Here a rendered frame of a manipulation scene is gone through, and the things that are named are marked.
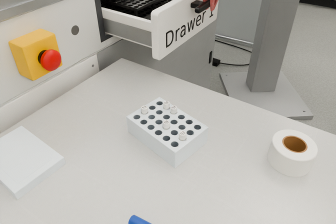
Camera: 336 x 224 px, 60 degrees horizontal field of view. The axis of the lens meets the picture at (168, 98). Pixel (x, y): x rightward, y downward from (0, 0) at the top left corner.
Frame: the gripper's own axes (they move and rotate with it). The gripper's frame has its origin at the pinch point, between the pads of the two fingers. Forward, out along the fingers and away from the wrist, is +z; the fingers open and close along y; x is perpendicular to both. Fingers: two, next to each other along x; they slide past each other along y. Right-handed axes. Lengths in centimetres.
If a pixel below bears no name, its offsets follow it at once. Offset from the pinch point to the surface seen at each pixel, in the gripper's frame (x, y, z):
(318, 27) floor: -234, -5, 88
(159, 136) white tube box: 34.6, -9.9, 9.8
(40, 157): 47.9, 4.6, 12.4
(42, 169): 49, 2, 12
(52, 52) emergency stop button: 36.0, 12.9, 1.0
